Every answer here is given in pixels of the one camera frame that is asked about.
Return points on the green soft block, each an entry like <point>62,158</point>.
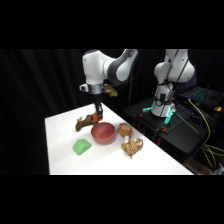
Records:
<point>82,147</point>

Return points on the pink bowl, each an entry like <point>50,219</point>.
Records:
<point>103,132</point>

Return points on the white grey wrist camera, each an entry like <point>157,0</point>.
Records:
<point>84,87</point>

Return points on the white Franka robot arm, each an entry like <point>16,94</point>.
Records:
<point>100,66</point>

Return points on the black curtain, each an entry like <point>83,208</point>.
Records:
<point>33,100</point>

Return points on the black robot stand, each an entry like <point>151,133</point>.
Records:
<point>180,130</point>

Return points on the black laptop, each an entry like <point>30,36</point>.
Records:
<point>201,95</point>

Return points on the tan circuit board on wrist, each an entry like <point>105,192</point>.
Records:
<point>110,90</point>

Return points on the brown round toy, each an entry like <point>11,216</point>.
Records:
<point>125,129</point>

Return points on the dark brown plush toy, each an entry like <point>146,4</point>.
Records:
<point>85,122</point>

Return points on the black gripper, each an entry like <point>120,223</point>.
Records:
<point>97,98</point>

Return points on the tan spotted plush toy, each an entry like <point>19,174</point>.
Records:
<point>132,146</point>

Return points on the small yellow object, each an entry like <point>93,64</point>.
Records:
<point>217,109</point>

